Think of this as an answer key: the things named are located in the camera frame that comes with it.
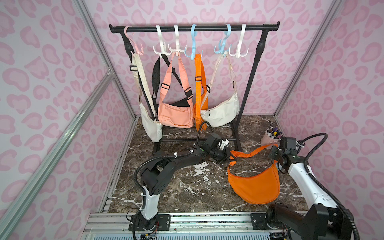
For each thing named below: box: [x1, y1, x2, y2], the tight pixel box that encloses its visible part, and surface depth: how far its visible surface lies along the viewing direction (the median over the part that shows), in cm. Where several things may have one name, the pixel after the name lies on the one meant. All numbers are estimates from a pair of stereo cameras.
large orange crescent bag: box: [227, 144, 280, 205], surface depth 81 cm
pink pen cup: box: [260, 127, 282, 150], surface depth 95 cm
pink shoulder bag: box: [158, 51, 194, 128], surface depth 88 cm
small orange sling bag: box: [192, 53, 209, 132], surface depth 75 cm
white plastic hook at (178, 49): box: [167, 24, 187, 57], surface depth 67 cm
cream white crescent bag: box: [200, 51, 240, 128], surface depth 95 cm
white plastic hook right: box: [228, 23, 249, 59], surface depth 63 cm
